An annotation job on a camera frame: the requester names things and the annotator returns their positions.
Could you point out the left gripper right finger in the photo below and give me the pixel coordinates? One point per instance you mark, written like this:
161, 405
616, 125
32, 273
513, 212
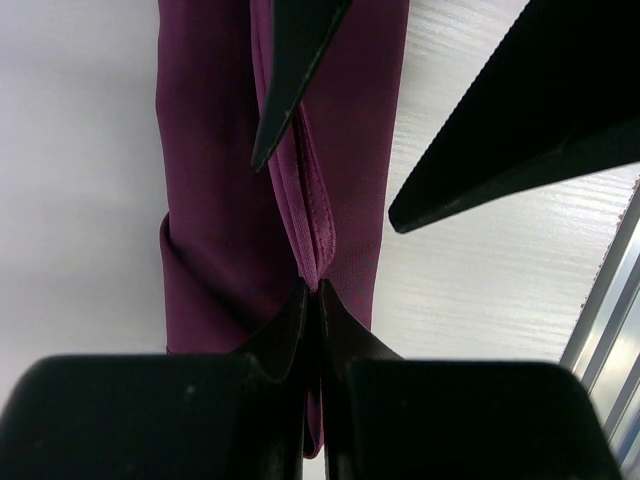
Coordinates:
390, 418

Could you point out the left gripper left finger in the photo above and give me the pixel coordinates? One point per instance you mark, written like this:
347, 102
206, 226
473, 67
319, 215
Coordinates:
230, 416

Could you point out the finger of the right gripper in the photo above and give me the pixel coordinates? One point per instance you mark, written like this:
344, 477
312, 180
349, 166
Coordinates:
557, 99
301, 33

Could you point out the purple cloth napkin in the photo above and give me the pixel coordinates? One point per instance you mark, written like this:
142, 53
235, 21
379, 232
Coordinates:
235, 241

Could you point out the aluminium front rail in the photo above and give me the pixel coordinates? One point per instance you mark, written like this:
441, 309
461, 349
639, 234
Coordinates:
603, 350

